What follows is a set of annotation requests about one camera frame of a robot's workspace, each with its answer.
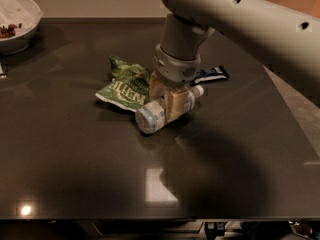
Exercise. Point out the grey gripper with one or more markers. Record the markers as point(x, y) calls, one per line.
point(175, 70)

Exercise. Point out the blue label plastic bottle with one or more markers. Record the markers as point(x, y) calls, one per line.
point(151, 117)

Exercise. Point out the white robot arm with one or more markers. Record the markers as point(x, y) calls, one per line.
point(284, 40)

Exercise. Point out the green jalapeno chip bag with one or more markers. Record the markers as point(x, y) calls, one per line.
point(129, 87)

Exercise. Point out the dark blue snack bar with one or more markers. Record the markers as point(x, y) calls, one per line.
point(212, 74)

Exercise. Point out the white bowl with fruit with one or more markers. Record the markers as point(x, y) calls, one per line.
point(19, 20)

